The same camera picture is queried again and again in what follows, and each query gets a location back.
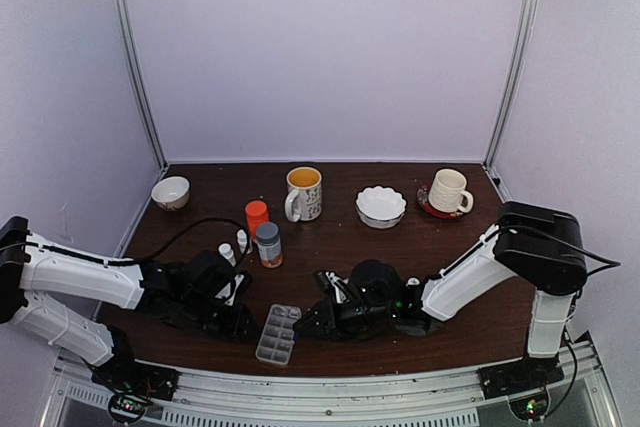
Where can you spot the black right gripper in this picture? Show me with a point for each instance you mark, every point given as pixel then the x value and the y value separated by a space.
pixel 329 324

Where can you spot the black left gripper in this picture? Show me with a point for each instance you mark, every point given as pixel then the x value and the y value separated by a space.
pixel 236 328

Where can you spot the clear plastic pill organizer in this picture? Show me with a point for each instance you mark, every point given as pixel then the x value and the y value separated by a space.
pixel 278 338

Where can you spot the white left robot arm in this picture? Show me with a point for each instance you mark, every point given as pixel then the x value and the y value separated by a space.
pixel 33 268

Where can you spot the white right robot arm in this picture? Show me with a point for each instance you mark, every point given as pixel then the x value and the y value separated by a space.
pixel 540 245

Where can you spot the small white pill bottle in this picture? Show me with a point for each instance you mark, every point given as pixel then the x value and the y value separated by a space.
pixel 244 242

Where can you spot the grey-capped orange label bottle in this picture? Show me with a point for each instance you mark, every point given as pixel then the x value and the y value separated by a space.
pixel 269 245

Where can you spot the orange pill bottle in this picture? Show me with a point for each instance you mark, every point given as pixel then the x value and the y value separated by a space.
pixel 256 213

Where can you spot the white scalloped dish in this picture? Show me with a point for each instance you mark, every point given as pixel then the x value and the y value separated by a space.
pixel 380 207

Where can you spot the white ceramic bowl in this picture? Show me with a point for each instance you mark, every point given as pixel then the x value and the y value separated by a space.
pixel 171 193

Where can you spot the red saucer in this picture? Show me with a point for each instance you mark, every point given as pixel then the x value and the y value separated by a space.
pixel 422 198

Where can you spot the yellow-lined patterned mug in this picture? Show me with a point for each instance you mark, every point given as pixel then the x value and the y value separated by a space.
pixel 303 202

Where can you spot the white ribbed cup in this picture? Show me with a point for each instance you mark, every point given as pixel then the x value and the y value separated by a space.
pixel 448 192

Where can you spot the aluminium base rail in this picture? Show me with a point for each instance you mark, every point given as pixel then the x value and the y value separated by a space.
pixel 451 397

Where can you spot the aluminium frame post left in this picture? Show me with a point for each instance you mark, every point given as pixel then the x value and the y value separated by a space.
pixel 137 83

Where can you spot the aluminium frame post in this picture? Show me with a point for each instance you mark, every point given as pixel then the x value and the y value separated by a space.
pixel 524 30
pixel 137 83

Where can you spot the aluminium frame post right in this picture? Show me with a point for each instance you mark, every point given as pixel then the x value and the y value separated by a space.
pixel 524 30

